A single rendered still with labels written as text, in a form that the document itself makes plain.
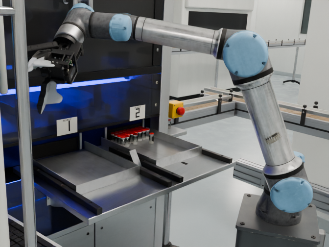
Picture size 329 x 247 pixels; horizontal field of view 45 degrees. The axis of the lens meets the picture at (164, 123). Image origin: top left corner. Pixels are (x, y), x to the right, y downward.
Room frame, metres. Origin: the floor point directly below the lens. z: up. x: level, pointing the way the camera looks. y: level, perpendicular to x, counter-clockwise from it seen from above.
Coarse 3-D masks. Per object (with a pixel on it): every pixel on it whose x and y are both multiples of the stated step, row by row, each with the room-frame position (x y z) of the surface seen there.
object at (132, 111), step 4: (132, 108) 1.60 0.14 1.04; (136, 108) 1.62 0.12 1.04; (140, 108) 1.63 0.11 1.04; (144, 108) 1.65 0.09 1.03; (132, 112) 1.60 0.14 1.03; (140, 112) 1.63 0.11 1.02; (144, 112) 1.65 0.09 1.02; (132, 116) 1.60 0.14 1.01; (140, 116) 1.63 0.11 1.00; (144, 116) 1.65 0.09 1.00; (132, 120) 1.60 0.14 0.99
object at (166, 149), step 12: (156, 132) 1.72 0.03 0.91; (108, 144) 1.55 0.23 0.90; (132, 144) 1.61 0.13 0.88; (144, 144) 1.62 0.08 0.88; (156, 144) 1.62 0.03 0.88; (168, 144) 1.63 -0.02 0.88; (180, 144) 1.61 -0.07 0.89; (192, 144) 1.56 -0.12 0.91; (144, 156) 1.39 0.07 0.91; (156, 156) 1.48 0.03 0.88; (168, 156) 1.39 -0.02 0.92; (180, 156) 1.44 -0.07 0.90; (192, 156) 1.49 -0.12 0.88
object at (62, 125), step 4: (60, 120) 1.36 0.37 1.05; (64, 120) 1.37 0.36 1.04; (68, 120) 1.38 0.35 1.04; (72, 120) 1.40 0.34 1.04; (76, 120) 1.41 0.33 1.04; (60, 124) 1.36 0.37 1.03; (64, 124) 1.37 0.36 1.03; (68, 124) 1.38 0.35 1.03; (72, 124) 1.40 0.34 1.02; (76, 124) 1.41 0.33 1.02; (60, 128) 1.36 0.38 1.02; (64, 128) 1.37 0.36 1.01; (68, 128) 1.38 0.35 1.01; (72, 128) 1.40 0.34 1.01; (76, 128) 1.41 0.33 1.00; (60, 132) 1.36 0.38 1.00; (64, 132) 1.37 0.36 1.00; (68, 132) 1.38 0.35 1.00; (72, 132) 1.40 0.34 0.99
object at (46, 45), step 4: (40, 44) 1.07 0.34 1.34; (44, 44) 1.07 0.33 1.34; (48, 44) 1.07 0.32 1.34; (52, 44) 1.07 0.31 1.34; (56, 44) 1.08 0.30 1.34; (28, 48) 1.05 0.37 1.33; (32, 48) 1.05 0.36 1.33; (36, 48) 1.06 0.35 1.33; (40, 48) 1.06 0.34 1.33; (44, 48) 1.06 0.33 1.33; (48, 48) 1.06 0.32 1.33; (52, 48) 1.07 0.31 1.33; (56, 48) 1.07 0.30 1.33; (28, 52) 1.05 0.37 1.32; (32, 52) 1.05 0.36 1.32; (28, 56) 1.05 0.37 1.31; (28, 60) 1.06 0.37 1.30
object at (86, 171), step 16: (48, 160) 1.38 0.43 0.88; (64, 160) 1.39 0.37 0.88; (80, 160) 1.40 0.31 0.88; (96, 160) 1.40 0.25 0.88; (112, 160) 1.40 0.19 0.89; (64, 176) 1.24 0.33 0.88; (80, 176) 1.25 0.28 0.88; (96, 176) 1.25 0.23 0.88; (112, 176) 1.21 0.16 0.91; (128, 176) 1.25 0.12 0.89; (80, 192) 1.12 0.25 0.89
